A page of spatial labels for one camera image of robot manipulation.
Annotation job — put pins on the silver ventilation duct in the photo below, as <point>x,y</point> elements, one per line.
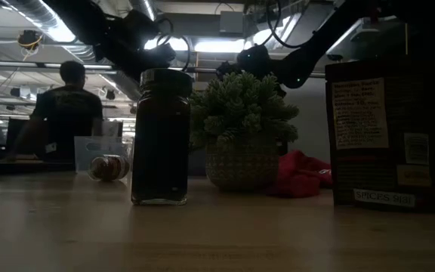
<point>40,15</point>

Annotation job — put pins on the red printed spice packet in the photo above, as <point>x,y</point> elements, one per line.
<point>324,172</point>

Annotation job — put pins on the clear plastic container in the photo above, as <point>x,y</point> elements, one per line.
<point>89,145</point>

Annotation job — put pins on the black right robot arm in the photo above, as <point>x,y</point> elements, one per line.
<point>315,53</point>

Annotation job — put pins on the red cloth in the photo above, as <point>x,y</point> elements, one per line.
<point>300,175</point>

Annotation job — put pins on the grey ceiling junction box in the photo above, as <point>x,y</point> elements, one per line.
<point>231,22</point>

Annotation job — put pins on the person seated in dark top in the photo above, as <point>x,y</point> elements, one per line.
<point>66,113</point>

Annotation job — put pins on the long ceiling light bar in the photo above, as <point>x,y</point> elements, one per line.
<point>13,65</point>

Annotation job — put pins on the dark labelled spice pouch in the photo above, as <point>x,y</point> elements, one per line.
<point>383,124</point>

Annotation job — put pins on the artificial succulent in woven pot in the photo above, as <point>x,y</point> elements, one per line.
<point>240,124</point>

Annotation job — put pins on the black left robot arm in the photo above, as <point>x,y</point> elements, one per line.
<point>89,22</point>

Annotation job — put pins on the black computer monitor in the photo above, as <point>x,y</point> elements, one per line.
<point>15,132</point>

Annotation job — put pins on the small round red spice jar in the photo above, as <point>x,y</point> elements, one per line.
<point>108,167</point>

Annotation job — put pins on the tall dark glass spice jar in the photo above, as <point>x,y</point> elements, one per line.
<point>161,136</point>

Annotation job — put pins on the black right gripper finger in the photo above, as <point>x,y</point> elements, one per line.
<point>227,70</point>

